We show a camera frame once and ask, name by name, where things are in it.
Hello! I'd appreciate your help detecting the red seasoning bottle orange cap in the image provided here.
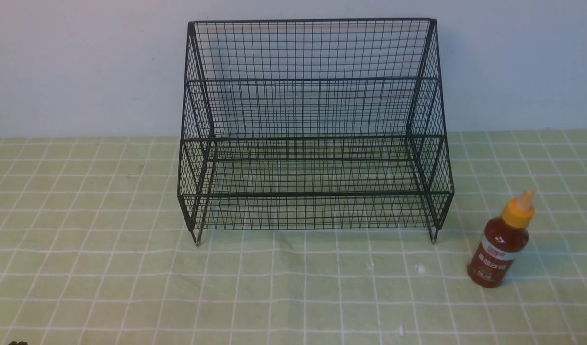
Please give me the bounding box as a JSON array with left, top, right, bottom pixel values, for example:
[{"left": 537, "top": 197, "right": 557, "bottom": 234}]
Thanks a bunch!
[{"left": 467, "top": 189, "right": 536, "bottom": 288}]

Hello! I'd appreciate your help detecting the green checkered tablecloth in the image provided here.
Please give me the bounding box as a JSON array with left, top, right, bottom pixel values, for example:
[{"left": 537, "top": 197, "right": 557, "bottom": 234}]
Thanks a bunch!
[{"left": 0, "top": 130, "right": 587, "bottom": 345}]

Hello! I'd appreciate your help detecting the black wire mesh rack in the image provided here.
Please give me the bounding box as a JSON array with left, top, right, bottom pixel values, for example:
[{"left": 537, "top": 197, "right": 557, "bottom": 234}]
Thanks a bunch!
[{"left": 177, "top": 17, "right": 455, "bottom": 244}]

